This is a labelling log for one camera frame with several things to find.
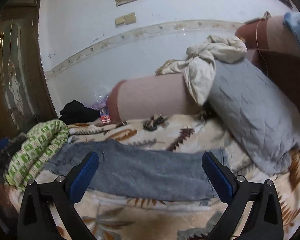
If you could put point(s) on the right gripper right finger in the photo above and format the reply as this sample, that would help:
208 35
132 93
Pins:
220 177

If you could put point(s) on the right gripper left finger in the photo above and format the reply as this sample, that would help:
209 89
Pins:
81 175

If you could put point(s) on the blue denim pants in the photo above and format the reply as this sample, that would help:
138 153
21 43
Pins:
130 171

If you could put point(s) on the leaf pattern fleece blanket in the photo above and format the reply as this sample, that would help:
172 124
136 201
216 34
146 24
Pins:
264 206

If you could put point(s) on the green white patterned blanket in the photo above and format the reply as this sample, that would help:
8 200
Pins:
43 141

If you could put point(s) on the red blue snack packet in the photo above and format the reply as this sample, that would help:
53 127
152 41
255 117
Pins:
104 115

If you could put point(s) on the black garment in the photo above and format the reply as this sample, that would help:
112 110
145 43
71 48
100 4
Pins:
75 112

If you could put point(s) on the grey quilted duvet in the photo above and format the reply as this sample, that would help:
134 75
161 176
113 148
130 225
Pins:
259 115

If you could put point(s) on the clear plastic bag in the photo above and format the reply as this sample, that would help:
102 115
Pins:
101 95

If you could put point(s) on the black bow hair clip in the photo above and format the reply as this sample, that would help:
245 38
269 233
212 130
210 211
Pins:
153 123

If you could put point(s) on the brown wooden door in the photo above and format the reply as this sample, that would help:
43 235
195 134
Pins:
24 96

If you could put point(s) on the cream crumpled cloth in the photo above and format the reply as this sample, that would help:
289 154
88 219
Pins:
199 69

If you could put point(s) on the wall switch plate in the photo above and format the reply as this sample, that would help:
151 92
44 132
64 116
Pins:
126 19

